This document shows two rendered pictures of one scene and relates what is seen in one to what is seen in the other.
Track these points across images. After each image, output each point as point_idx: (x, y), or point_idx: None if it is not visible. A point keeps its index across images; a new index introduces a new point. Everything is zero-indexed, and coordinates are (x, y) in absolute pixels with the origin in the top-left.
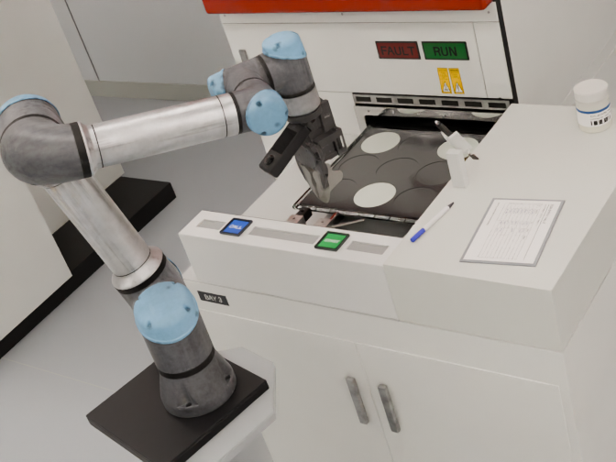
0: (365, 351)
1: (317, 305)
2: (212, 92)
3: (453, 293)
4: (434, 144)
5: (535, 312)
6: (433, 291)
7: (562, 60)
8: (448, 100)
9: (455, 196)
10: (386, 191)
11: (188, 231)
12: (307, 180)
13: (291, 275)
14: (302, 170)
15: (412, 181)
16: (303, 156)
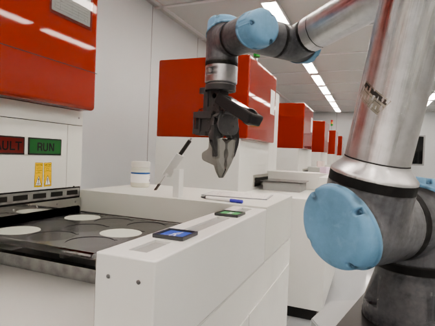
0: (251, 319)
1: (239, 287)
2: (269, 20)
3: (278, 217)
4: (61, 220)
5: (289, 213)
6: (275, 219)
7: None
8: (39, 193)
9: (191, 198)
10: (120, 230)
11: (156, 255)
12: (219, 154)
13: (234, 257)
14: (216, 145)
15: (114, 225)
16: (228, 125)
